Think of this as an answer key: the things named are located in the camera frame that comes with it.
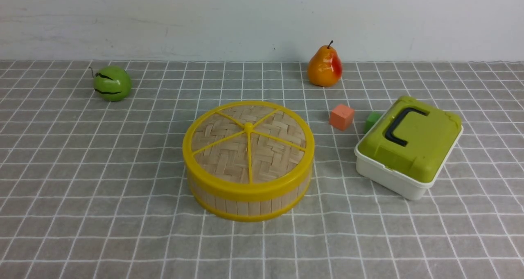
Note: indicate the grey checked tablecloth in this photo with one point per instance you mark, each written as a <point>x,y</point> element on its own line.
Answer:
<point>92,189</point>

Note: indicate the green toy watermelon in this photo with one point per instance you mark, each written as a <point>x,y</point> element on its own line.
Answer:
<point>111,83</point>

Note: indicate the yellow woven steamer lid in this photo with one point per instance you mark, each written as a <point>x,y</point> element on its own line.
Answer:
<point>249,151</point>

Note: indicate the green cube block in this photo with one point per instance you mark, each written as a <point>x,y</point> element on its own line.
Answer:
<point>371,120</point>

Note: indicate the orange cube block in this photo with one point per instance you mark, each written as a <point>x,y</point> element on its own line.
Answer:
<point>341,117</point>

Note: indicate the green and white lunch box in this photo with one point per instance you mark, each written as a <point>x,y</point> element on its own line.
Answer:
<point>407,147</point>

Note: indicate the yellow bamboo steamer basket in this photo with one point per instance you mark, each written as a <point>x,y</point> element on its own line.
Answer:
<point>245,205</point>

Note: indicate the orange toy pear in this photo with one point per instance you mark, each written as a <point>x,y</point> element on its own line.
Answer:
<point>325,67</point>

